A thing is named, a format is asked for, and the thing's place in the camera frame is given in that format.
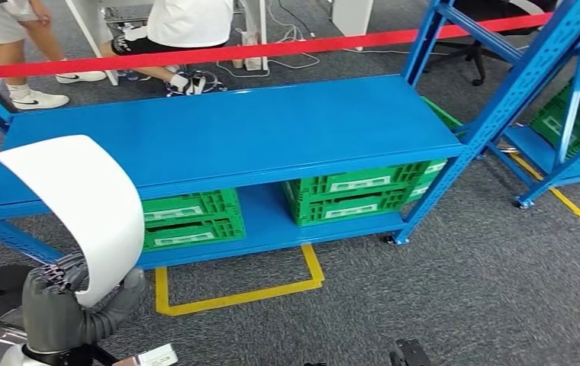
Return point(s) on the blue metal shelf rack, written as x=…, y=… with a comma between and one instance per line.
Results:
x=219, y=131
x=538, y=146

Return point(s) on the white curved car body part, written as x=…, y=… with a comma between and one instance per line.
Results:
x=93, y=202

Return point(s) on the black robot foot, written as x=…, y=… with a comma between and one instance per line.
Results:
x=411, y=353

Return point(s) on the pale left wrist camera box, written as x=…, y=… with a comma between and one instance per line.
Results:
x=153, y=357

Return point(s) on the black office chair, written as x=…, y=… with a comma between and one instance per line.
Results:
x=478, y=63

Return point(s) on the standing person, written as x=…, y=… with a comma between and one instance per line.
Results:
x=12, y=45

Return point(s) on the sitting person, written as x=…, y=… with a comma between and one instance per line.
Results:
x=189, y=20

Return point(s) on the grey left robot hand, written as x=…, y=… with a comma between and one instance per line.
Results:
x=52, y=318

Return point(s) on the drink cup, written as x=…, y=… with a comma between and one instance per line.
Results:
x=238, y=63

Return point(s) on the long red barrier belt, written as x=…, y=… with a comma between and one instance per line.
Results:
x=270, y=49

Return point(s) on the white panel desk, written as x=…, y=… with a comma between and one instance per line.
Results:
x=350, y=15

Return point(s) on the chrome stanchion base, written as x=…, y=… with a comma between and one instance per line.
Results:
x=507, y=149

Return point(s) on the white bag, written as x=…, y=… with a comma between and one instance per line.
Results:
x=252, y=60

